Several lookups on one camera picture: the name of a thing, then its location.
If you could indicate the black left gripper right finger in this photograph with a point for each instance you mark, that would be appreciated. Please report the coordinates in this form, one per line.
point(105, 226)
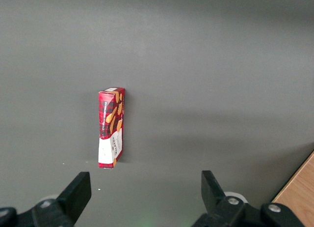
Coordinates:
point(213, 197)

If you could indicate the red shortbread cookie box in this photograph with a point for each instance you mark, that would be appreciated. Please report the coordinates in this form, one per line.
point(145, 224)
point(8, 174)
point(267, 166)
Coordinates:
point(111, 128)

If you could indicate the wooden drawer cabinet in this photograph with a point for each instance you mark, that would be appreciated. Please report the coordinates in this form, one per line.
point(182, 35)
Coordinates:
point(298, 187)

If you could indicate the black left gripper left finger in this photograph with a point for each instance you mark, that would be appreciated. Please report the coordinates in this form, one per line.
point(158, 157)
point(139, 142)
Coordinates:
point(73, 200)

